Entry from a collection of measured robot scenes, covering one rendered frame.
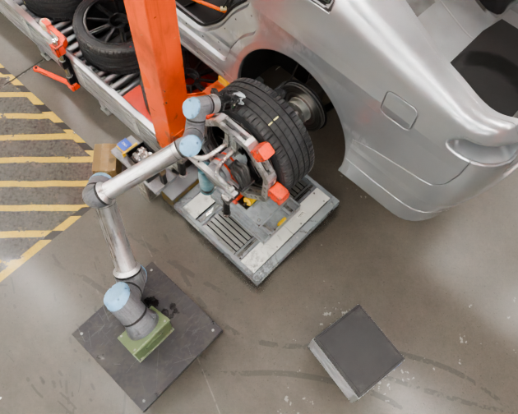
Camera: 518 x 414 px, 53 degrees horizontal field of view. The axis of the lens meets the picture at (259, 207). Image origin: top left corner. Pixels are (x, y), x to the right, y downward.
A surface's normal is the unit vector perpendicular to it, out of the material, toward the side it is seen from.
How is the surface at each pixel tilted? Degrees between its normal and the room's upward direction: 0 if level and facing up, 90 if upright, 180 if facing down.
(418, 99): 80
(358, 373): 0
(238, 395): 0
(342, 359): 0
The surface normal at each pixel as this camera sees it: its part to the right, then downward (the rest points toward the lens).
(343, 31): -0.65, 0.51
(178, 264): 0.04, -0.44
